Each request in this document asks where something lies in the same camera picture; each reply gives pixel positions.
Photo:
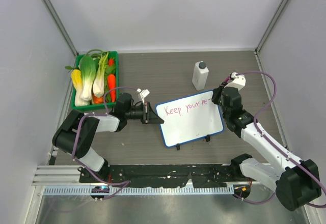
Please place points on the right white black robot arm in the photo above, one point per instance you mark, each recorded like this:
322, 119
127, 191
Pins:
295, 182

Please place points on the blue framed whiteboard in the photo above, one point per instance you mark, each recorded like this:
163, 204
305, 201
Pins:
189, 118

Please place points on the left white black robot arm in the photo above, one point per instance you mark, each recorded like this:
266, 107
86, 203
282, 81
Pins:
76, 133

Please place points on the green bok choy toy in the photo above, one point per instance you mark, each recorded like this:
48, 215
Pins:
88, 73

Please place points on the orange carrot toy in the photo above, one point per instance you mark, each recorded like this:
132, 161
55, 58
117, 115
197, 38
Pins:
111, 82

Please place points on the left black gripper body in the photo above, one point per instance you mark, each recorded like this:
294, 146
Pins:
145, 113

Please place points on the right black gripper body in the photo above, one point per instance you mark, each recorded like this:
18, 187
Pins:
223, 107

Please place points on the small red strawberry toy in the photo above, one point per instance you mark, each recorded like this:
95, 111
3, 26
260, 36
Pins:
111, 62

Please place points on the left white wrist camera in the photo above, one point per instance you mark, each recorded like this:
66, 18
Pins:
142, 94

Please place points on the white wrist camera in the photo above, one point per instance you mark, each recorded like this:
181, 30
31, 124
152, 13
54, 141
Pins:
142, 94
236, 81

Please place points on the yellow cabbage toy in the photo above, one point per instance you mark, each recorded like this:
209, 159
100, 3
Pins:
77, 80

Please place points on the pale green celery toy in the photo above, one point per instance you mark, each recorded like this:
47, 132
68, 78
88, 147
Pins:
98, 84

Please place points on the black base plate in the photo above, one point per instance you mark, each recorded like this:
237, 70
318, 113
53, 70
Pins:
171, 175

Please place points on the aluminium frame rail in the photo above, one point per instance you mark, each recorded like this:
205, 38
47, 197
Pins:
74, 174

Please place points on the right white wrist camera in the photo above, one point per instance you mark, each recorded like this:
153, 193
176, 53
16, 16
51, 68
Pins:
236, 81

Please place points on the white bottle grey cap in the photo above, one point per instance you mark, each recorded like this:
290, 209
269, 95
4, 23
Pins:
200, 75

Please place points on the green plastic basket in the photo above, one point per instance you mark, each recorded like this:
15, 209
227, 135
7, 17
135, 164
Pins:
96, 102

